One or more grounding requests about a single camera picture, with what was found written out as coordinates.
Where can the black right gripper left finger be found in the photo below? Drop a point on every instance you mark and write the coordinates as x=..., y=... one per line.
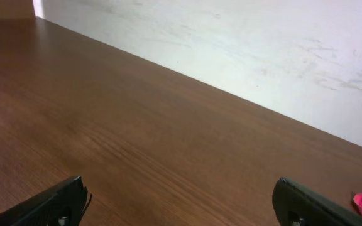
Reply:
x=62, y=204

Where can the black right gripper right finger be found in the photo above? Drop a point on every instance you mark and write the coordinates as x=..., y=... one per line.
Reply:
x=295, y=204

